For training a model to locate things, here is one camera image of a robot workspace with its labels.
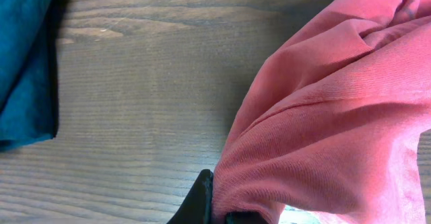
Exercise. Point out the orange red t-shirt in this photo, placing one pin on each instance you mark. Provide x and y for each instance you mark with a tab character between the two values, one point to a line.
331	122

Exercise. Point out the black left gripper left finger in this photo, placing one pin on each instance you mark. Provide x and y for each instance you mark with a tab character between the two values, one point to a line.
196	207

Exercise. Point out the folded navy blue shirt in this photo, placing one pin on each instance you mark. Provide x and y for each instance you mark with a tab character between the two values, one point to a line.
28	107

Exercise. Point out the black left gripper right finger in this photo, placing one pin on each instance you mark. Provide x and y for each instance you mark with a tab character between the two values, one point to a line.
244	218

